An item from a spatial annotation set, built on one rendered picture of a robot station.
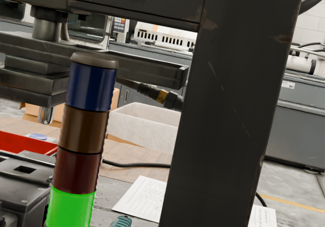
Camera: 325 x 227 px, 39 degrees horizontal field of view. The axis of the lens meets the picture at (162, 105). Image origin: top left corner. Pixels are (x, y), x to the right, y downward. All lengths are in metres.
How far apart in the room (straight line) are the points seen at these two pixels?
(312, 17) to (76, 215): 6.76
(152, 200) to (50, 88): 0.40
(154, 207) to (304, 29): 6.29
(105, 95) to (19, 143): 0.64
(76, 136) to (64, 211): 0.06
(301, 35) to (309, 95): 2.10
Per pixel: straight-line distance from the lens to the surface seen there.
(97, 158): 0.38
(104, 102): 0.36
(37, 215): 0.64
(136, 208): 0.85
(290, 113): 5.09
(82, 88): 0.36
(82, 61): 0.36
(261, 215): 0.97
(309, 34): 7.05
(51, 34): 0.64
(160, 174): 1.07
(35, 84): 0.59
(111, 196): 0.89
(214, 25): 0.54
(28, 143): 0.98
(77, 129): 0.36
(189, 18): 0.54
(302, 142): 5.15
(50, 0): 0.61
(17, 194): 0.63
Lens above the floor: 1.23
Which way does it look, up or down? 9 degrees down
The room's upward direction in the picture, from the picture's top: 11 degrees clockwise
